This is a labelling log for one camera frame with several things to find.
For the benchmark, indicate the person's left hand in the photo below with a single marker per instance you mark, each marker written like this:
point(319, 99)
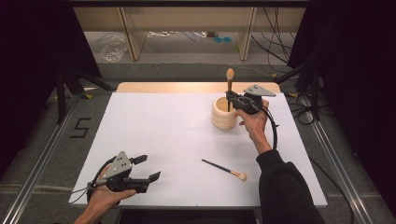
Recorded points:
point(104, 196)

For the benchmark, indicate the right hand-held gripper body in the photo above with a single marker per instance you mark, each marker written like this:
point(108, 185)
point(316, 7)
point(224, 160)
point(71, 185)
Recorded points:
point(253, 104)

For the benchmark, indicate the thin black makeup brush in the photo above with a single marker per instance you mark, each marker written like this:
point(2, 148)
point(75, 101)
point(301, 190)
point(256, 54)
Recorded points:
point(218, 166)

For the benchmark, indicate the large black makeup brush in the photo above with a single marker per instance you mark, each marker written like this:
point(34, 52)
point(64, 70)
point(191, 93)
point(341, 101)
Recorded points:
point(230, 74)

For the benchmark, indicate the black tripod stand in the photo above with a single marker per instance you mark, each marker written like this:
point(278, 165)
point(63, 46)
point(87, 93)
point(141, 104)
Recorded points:
point(61, 93)
point(314, 93)

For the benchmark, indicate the cream ribbed brush holder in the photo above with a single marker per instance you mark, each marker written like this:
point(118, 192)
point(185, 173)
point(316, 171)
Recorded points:
point(222, 119)

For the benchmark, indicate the person's right hand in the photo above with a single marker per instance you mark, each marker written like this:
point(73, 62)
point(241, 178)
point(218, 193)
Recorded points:
point(257, 123)

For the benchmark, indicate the black curtain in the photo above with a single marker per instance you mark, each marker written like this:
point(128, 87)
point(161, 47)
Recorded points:
point(358, 77)
point(31, 62)

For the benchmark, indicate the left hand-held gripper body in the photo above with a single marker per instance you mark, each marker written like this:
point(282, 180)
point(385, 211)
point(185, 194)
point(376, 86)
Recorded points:
point(120, 166)

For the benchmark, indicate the white table board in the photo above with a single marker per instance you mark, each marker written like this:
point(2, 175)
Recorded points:
point(174, 124)

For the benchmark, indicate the light wooden shelf unit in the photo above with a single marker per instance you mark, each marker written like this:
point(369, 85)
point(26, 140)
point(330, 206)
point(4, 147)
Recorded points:
point(132, 37)

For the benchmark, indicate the aluminium floor rail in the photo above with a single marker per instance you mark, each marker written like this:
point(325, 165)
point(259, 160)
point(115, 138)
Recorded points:
point(37, 174)
point(336, 161)

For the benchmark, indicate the clear plastic bag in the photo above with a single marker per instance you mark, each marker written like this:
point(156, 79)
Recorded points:
point(113, 49)

